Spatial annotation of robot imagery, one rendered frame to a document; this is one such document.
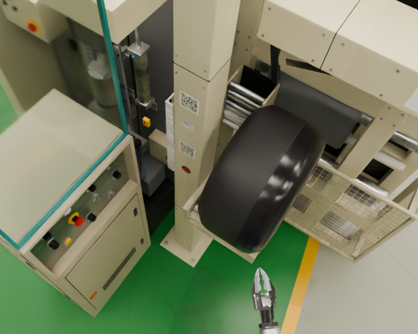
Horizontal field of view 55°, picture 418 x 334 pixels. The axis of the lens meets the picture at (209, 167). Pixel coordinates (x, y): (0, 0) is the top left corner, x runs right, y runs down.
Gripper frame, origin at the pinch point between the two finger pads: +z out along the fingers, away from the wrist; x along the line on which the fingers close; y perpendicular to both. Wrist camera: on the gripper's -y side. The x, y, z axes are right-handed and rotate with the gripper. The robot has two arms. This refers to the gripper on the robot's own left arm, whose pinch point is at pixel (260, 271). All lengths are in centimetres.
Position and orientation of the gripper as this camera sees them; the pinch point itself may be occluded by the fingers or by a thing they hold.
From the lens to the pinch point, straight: 160.7
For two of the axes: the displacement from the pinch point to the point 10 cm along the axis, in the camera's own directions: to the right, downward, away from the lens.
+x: -9.6, 2.1, 1.9
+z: -1.3, -9.3, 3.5
